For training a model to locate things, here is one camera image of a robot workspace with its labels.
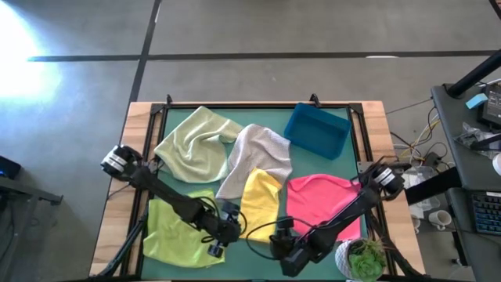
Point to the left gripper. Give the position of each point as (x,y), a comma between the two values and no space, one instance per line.
(223,233)

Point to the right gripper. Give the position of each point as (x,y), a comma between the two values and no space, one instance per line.
(293,254)

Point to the yellow microfiber towel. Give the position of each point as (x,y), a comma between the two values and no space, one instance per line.
(260,203)

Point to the lime green microfiber towel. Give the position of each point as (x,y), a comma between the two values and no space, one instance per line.
(168,235)

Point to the pink microfiber towel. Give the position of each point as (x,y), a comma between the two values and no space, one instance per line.
(309,196)

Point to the grey waffle towel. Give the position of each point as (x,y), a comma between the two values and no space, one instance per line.
(258,152)

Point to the pale green microfiber towel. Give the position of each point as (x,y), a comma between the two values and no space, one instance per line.
(195,149)

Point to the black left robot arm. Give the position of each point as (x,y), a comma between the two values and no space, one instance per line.
(168,196)

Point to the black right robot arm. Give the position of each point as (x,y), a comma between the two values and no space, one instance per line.
(352,207)

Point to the green table mat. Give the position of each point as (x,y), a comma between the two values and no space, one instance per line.
(242,270)

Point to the succulent in white pot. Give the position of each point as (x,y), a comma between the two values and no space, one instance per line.
(366,262)

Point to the blue plastic bin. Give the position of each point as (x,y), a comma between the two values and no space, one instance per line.
(317,131)

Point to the white plastic wrap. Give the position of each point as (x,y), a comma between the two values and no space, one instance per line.
(417,182)

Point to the black table clamp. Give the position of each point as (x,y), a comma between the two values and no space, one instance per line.
(314,100)
(169,100)

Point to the white mug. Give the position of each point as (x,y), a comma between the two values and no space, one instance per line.
(440,219)

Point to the black desk crossbar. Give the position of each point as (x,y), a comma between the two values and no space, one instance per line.
(430,187)

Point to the black power adapter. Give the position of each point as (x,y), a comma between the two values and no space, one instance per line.
(432,159)

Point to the black equipment stand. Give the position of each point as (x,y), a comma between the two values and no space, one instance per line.
(35,194)

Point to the keyboard with blue keys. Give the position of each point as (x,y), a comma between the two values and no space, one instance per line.
(489,213)

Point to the grey side desk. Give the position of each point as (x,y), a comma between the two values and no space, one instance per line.
(454,117)

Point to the clear plastic bag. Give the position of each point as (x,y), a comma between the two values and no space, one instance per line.
(469,135)

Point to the light blue block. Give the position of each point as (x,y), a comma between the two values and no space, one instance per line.
(476,101)

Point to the black desktop device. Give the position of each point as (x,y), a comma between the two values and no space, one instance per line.
(494,105)

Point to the black diagonal pole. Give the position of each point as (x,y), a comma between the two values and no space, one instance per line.
(473,74)

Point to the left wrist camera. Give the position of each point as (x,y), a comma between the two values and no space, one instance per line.
(231,211)

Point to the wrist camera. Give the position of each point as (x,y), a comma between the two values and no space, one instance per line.
(285,224)
(231,211)

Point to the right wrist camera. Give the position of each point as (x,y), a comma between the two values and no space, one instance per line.
(285,224)

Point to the black diagonal frame strut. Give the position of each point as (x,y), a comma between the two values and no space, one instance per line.
(125,246)
(395,254)

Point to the black aluminium table frame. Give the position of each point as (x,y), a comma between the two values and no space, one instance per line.
(250,105)

